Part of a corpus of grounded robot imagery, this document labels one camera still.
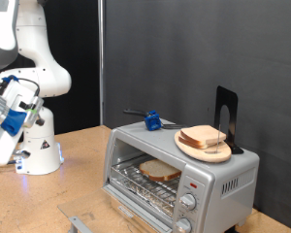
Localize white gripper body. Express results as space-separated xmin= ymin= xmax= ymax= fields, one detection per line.
xmin=0 ymin=79 xmax=37 ymax=168

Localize glass oven door with handle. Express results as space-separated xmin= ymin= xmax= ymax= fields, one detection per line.
xmin=57 ymin=183 xmax=174 ymax=233

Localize spatula with blue grip block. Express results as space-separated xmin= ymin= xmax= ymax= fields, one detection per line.
xmin=123 ymin=108 xmax=187 ymax=132

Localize white bread slice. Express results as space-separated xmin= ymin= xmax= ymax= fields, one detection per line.
xmin=178 ymin=135 xmax=214 ymax=150
xmin=139 ymin=158 xmax=182 ymax=183
xmin=179 ymin=124 xmax=228 ymax=147

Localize silver oven knob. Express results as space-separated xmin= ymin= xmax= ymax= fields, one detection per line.
xmin=178 ymin=192 xmax=198 ymax=212
xmin=175 ymin=216 xmax=193 ymax=233

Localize silver toaster oven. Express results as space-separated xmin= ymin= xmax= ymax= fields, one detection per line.
xmin=101 ymin=116 xmax=260 ymax=233

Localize vertical metal pole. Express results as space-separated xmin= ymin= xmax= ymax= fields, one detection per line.
xmin=98 ymin=0 xmax=106 ymax=126

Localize aluminium foil tray liner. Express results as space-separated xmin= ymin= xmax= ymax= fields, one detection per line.
xmin=114 ymin=181 xmax=175 ymax=218

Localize round wooden board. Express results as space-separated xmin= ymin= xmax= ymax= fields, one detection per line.
xmin=174 ymin=130 xmax=233 ymax=164

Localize black metal bookend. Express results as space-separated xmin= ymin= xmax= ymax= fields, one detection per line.
xmin=213 ymin=85 xmax=245 ymax=155

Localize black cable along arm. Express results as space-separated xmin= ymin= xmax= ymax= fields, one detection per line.
xmin=17 ymin=77 xmax=42 ymax=97

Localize wire oven rack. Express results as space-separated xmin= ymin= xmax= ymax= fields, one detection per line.
xmin=110 ymin=154 xmax=182 ymax=215

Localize thin metal wire pin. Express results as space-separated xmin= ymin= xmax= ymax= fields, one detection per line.
xmin=205 ymin=123 xmax=223 ymax=154

